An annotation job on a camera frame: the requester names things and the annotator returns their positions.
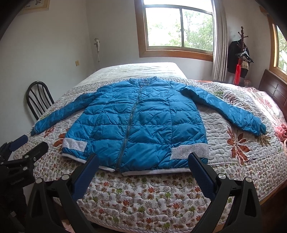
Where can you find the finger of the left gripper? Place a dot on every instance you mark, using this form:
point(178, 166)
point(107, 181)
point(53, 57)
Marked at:
point(32, 156)
point(19, 142)

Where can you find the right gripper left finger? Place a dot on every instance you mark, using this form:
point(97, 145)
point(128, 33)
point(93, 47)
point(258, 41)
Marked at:
point(42, 213)

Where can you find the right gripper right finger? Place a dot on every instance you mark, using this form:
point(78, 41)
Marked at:
point(245, 214)

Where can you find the blue puffer jacket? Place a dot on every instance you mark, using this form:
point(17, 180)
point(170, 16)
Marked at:
point(142, 126)

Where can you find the wooden framed window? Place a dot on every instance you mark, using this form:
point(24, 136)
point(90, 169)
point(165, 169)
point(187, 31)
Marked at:
point(278, 50)
point(180, 29)

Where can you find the white pleated curtain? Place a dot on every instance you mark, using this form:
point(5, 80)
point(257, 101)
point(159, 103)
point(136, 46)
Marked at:
point(220, 42)

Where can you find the wooden coat rack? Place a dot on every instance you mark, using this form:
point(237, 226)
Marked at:
point(243, 55)

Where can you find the white wall mounted handset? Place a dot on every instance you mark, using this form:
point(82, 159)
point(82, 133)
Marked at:
point(97, 44)

